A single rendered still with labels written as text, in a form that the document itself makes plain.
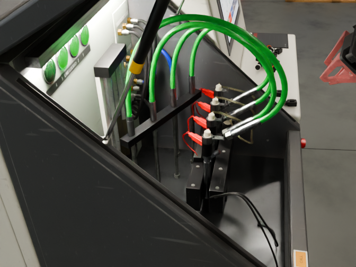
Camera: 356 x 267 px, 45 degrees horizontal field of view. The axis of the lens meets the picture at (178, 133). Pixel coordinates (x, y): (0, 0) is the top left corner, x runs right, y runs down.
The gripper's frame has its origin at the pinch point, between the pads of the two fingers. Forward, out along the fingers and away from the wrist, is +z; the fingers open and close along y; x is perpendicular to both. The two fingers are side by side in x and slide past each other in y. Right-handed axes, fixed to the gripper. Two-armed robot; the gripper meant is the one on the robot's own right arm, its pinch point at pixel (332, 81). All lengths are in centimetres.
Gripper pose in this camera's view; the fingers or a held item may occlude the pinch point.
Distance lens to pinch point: 112.7
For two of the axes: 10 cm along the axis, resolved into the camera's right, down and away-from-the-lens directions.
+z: -6.3, 4.1, 6.6
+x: -4.3, 5.3, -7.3
